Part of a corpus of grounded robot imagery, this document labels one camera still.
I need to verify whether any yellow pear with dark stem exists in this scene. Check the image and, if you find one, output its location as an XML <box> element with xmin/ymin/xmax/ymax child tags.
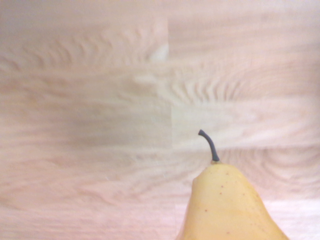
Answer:
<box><xmin>174</xmin><ymin>128</ymin><xmax>291</xmax><ymax>240</ymax></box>

